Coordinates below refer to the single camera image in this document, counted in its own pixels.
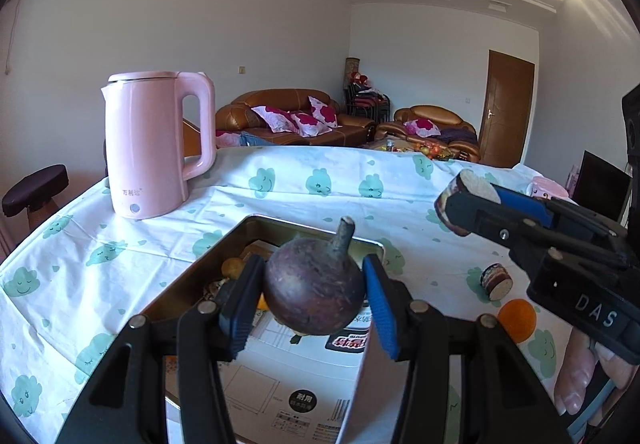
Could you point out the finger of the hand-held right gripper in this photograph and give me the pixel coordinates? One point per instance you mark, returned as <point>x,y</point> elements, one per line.
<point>480,219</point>
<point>525,206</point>

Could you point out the brown wooden door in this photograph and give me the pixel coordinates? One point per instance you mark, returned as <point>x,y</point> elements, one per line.
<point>505,109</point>

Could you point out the stack of dark chairs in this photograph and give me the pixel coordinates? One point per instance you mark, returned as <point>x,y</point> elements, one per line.
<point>367,105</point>

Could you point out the small yellow fruit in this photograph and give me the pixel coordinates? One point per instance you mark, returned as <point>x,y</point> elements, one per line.
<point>233,268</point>

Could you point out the dark round stool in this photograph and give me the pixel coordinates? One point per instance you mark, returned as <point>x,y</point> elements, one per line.
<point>35,191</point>

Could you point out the person's right hand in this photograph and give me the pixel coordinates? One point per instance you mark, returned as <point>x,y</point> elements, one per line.
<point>575,374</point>

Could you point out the white green-cloud tablecloth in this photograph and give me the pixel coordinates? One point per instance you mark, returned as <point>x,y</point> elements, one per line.
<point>150,264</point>

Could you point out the brown leather armchair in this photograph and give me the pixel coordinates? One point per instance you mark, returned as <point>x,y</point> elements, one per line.
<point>450,122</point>

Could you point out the pink tin box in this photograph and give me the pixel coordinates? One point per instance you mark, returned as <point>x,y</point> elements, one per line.
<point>210,256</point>

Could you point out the coffee table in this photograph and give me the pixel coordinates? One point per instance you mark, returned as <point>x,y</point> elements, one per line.
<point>415,148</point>

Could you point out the small orange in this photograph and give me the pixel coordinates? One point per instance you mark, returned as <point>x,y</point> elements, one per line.
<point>261,302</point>

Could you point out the white-ended dark cake roll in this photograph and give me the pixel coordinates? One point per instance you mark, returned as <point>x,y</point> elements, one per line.
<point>475,184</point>

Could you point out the white pink-flower cushion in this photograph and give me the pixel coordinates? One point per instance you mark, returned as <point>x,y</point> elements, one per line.
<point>422,126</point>
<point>324,110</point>
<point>310,123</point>
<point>272,118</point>

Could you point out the pink-brown sugared cake roll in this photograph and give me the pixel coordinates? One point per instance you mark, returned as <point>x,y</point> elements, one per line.
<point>496,280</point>

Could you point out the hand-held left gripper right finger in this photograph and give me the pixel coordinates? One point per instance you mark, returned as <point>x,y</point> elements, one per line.
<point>382,316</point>

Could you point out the purple mangosteen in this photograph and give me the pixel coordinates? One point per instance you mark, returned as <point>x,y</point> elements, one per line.
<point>312,289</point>

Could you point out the pink cartoon cat bucket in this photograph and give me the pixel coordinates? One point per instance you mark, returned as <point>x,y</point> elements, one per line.
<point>547,187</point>

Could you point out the printed paper sheet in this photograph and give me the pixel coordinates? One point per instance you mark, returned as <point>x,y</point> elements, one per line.
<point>280,384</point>

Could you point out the black monitor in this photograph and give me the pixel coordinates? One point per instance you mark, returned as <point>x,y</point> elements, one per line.
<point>602,184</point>

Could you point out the pink electric kettle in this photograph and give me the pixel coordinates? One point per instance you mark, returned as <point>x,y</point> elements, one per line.
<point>155,144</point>

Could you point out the smooth orange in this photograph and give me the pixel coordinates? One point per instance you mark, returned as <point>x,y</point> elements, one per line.
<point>517,320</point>

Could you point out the brown leather sofa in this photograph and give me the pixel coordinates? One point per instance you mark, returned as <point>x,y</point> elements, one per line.
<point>280,99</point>

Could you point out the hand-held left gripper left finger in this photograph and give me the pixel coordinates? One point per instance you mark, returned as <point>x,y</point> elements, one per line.
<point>245,311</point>

